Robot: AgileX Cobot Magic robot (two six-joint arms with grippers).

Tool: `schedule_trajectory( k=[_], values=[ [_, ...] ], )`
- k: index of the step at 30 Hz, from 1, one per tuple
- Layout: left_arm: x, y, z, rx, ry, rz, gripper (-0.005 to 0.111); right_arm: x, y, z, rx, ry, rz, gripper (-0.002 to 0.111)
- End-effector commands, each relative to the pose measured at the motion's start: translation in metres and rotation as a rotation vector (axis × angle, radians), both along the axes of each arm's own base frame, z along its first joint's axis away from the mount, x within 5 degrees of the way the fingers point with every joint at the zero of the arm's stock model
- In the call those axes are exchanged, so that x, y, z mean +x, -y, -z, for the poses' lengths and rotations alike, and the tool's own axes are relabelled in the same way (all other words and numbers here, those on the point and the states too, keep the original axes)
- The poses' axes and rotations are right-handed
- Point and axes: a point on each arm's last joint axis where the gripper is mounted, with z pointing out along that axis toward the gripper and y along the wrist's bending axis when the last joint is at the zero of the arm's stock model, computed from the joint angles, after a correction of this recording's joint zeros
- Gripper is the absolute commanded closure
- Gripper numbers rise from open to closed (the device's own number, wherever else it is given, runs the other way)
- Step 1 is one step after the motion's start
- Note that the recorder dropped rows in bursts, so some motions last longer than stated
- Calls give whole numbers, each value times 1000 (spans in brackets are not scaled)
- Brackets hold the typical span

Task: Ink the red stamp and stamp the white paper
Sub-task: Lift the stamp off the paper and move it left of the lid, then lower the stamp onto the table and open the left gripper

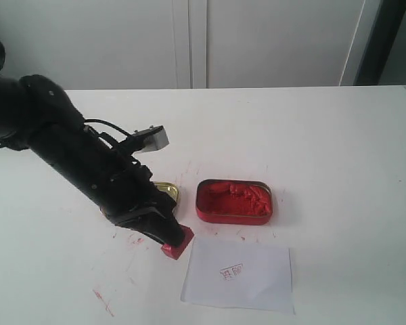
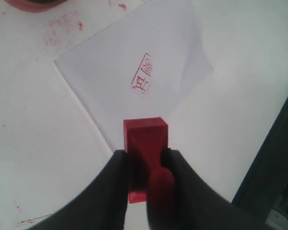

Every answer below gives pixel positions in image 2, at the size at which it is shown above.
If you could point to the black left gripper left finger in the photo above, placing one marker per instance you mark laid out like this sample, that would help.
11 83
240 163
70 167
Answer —
100 206

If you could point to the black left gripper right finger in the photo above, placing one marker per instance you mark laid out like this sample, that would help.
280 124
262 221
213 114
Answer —
178 199

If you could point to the red plastic stamp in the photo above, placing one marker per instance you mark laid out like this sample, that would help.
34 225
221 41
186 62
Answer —
144 141

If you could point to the red ink pad tin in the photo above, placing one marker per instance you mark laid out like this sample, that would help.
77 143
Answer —
34 3

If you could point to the white paper sheet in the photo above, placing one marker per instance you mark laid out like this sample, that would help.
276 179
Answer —
142 66

